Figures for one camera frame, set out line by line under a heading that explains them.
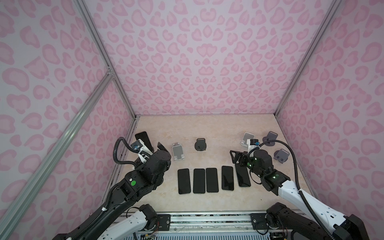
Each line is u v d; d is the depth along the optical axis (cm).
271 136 98
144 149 58
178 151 96
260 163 60
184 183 86
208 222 75
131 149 52
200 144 102
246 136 98
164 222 73
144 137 91
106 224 40
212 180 85
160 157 48
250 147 72
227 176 105
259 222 73
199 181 85
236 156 72
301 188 68
